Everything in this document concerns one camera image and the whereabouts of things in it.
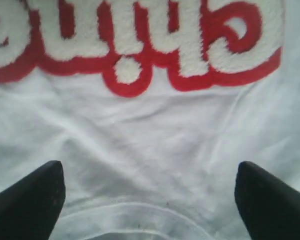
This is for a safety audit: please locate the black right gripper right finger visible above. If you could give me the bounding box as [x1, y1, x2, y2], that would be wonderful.
[234, 161, 300, 240]

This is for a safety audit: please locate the white t-shirt red patch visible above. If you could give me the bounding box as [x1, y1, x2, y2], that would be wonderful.
[0, 0, 300, 240]

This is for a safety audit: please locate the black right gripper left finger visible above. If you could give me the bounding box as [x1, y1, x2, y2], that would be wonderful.
[0, 160, 66, 240]

